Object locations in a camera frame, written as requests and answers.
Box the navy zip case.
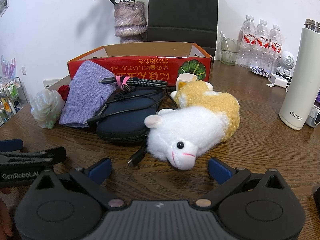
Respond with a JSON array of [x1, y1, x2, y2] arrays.
[[96, 89, 165, 145]]

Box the red fabric rose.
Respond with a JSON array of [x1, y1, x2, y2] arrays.
[[57, 85, 72, 102]]

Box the small white yellow box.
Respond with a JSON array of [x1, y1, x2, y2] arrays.
[[176, 73, 198, 92]]

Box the white robot figure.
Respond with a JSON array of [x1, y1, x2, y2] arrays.
[[276, 51, 297, 77]]

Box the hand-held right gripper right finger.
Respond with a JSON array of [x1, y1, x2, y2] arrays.
[[192, 157, 292, 210]]

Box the person's left hand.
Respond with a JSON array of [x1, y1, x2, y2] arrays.
[[0, 187, 14, 240]]

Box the black braided cable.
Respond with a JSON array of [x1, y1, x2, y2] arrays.
[[99, 76, 168, 92]]

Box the clear water bottle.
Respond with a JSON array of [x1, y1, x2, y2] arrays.
[[265, 24, 283, 68], [251, 19, 270, 68], [237, 15, 258, 68]]

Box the purple textured vase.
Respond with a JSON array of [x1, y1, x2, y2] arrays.
[[114, 1, 148, 44]]

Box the white grey device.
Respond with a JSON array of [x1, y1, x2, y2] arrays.
[[305, 106, 320, 128]]

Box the translucent pink hangers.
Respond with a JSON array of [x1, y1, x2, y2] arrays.
[[0, 55, 17, 83]]

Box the small white tray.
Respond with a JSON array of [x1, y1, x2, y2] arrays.
[[249, 64, 272, 75]]

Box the wire shelf rack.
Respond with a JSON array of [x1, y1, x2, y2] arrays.
[[0, 76, 28, 128]]

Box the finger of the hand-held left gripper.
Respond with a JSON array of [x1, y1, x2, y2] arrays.
[[0, 139, 23, 153], [0, 147, 67, 167]]

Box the white wall vent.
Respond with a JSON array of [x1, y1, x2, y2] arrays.
[[43, 79, 63, 90]]

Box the black paper bag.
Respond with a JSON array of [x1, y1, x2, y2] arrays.
[[147, 0, 218, 53]]

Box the clear drinking glass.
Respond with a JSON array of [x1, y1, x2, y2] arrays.
[[220, 31, 240, 66]]

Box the white and yellow plush toy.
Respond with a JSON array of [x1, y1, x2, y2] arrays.
[[144, 81, 241, 170]]

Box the pink cable tie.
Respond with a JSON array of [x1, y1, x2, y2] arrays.
[[115, 76, 129, 90]]

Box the wall picture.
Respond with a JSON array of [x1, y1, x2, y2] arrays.
[[0, 0, 10, 17]]

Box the white thermos flask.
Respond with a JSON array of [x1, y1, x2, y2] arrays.
[[279, 19, 320, 130]]

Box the white power adapter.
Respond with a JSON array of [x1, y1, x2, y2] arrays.
[[268, 73, 288, 88]]

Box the clear plastic bag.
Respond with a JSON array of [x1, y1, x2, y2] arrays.
[[30, 89, 66, 130]]

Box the red cardboard box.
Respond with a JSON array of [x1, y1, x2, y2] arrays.
[[67, 42, 213, 90]]

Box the black usb cable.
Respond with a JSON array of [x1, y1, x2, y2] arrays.
[[86, 87, 180, 168]]

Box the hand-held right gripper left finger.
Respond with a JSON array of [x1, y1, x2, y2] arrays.
[[30, 158, 125, 210]]

